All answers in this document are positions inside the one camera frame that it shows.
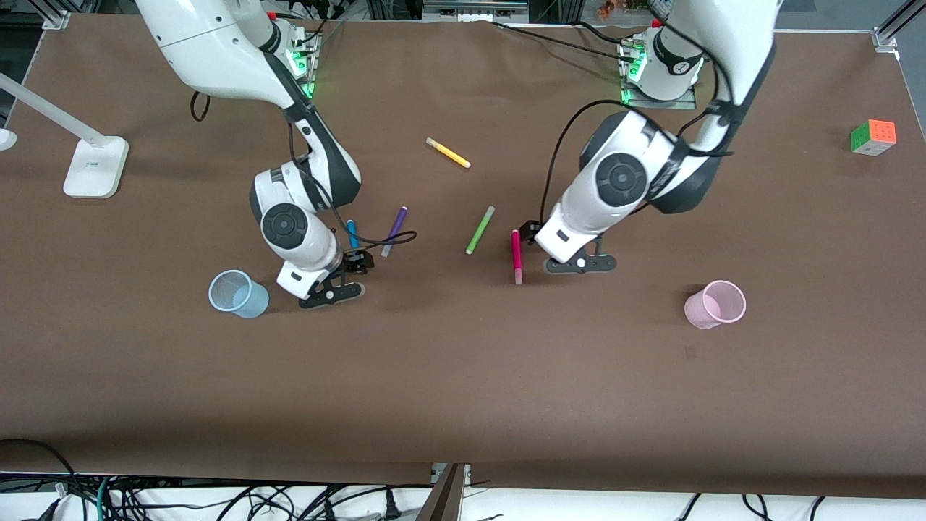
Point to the pink marker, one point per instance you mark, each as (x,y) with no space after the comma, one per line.
(516,257)

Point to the yellow marker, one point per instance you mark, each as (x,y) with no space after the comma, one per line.
(450,153)

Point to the white desk lamp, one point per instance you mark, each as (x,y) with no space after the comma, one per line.
(94,170)

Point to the grey metal box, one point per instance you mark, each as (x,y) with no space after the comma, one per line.
(474,7)

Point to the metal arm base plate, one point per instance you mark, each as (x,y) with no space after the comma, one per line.
(684,103)
(307,61)

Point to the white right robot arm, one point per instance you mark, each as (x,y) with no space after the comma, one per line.
(217,51)

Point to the purple marker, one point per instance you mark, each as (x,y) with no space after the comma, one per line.
(398,221)

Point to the green marker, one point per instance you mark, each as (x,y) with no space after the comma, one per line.
(479,231)

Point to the aluminium table beam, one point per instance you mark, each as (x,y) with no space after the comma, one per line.
(445,499)

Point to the aluminium frame profile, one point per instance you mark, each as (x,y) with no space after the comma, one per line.
(893,29)
(56,19)

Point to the pink plastic cup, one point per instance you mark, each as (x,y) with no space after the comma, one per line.
(698,311)

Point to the black power plug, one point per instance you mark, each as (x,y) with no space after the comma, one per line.
(392,505)

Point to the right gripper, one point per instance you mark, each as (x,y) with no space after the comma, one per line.
(356,261)

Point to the brown table cover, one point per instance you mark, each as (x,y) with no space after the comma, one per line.
(463,376)

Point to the colourful puzzle cube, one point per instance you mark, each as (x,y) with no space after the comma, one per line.
(873,137)

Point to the blue plastic cup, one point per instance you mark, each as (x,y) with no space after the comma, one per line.
(249,300)

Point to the blue marker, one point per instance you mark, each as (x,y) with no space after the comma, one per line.
(352,233)

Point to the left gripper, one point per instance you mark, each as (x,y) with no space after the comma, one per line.
(530,231)

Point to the white round object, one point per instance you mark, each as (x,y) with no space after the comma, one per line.
(6,139)

